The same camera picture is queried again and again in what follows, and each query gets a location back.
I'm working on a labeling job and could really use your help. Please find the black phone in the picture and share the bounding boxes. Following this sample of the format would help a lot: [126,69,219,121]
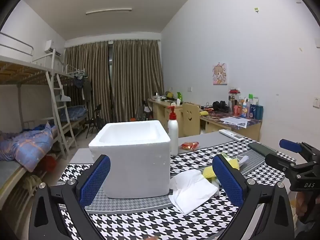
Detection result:
[248,142,278,158]

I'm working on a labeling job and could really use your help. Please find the houndstooth tablecloth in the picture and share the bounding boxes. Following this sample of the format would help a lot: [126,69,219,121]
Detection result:
[54,130,300,240]

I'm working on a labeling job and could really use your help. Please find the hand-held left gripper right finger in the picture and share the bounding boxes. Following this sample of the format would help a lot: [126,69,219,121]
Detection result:
[212,154,296,240]

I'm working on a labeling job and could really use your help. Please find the brown curtain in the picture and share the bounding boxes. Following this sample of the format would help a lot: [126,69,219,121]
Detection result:
[64,41,112,123]
[112,39,164,123]

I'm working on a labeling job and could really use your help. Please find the yellow cloth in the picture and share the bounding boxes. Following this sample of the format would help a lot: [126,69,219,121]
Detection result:
[202,158,241,180]

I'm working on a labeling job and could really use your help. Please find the pink cartoon wall poster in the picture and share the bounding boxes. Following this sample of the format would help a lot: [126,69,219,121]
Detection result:
[212,63,227,85]

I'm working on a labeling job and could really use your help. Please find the ceiling tube light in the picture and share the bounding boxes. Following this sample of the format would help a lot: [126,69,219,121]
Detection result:
[85,8,132,15]

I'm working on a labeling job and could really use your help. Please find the red snack packet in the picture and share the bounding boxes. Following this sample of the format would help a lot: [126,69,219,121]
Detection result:
[180,141,200,151]

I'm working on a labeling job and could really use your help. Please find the row of toiletry bottles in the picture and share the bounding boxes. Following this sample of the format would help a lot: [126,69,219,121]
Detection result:
[227,87,264,120]

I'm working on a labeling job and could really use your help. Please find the white bed ladder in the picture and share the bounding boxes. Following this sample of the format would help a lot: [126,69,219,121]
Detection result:
[46,69,78,155]

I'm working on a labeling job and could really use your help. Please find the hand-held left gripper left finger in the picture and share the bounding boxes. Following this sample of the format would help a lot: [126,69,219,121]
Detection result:
[28,154,112,240]

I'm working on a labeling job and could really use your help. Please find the printed paper sheets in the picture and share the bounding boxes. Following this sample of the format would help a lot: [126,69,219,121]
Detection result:
[219,116,251,128]

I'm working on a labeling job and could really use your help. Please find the white tissue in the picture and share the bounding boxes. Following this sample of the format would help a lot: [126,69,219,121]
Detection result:
[169,169,220,215]

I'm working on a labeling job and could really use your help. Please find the black folding chair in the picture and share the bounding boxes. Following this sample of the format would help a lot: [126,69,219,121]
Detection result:
[86,104,105,139]
[141,100,154,120]

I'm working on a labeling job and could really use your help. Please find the white air conditioner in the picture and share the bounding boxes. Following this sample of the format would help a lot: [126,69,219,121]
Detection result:
[44,39,63,57]

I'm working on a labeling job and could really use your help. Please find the beige cloth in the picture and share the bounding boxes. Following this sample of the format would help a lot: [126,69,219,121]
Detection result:
[24,175,43,195]

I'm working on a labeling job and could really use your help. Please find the blue checked blanket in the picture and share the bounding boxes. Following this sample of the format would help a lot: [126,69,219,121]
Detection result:
[0,121,59,173]

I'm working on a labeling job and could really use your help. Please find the wooden desk patterned cover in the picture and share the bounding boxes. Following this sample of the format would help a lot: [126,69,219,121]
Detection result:
[199,110,263,142]

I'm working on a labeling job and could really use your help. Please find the hanging dark clothes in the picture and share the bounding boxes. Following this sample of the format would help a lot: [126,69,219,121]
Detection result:
[73,71,93,103]

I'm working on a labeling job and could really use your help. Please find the wooden chair smiley cutout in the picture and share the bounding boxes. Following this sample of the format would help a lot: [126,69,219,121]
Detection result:
[180,102,201,137]

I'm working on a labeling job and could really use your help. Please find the white pump bottle red cap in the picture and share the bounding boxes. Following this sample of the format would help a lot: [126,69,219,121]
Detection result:
[167,106,179,156]

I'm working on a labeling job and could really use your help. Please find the person's right hand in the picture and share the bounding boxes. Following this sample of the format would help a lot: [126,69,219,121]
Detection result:
[296,192,313,218]

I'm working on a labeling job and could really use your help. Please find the disposable face mask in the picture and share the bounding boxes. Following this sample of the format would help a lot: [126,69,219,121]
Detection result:
[234,155,250,168]

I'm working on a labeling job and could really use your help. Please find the blue checked mattress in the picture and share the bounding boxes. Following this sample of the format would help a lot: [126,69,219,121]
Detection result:
[66,105,89,120]

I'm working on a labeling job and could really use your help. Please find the light wooden desk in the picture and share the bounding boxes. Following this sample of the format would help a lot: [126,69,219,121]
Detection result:
[147,97,200,137]

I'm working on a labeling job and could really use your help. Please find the white foam box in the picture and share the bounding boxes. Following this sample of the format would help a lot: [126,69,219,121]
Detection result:
[88,120,171,199]

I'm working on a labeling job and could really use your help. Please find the black headphones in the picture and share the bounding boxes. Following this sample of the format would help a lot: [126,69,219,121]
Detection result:
[212,100,229,113]

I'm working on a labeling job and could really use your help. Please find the white remote control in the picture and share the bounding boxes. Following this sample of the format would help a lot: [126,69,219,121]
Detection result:
[219,129,245,141]

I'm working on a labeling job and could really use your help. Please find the white metal bunk bed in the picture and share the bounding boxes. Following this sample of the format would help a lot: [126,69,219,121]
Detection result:
[0,31,78,210]
[57,64,92,135]

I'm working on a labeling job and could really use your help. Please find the red bag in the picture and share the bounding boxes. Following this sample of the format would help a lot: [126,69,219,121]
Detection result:
[37,155,57,172]

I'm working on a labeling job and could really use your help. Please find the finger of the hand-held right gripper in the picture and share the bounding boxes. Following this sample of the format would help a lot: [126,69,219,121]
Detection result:
[279,138,320,164]
[265,152,316,178]

